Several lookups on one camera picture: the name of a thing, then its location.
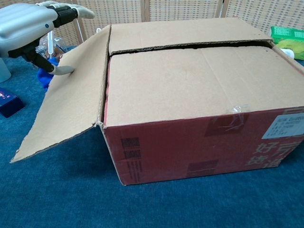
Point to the clear snack box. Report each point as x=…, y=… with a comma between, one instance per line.
x=59, y=45

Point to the cardboard box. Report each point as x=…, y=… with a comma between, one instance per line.
x=190, y=83

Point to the white plastic mug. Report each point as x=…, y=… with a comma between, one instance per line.
x=3, y=71

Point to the dark blue printed box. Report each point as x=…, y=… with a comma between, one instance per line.
x=9, y=104

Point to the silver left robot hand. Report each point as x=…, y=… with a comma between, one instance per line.
x=21, y=23

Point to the teal table cloth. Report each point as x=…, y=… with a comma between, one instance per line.
x=71, y=202

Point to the blue cloth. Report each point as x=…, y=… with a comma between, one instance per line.
x=44, y=78

